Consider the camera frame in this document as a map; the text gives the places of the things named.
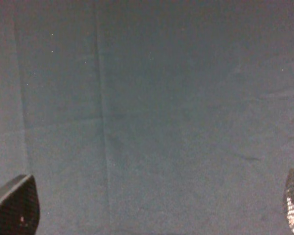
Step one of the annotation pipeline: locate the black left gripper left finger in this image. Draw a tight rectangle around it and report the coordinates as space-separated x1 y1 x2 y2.
0 174 40 235

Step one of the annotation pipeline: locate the black tablecloth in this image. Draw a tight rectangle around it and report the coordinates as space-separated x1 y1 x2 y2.
0 0 294 235

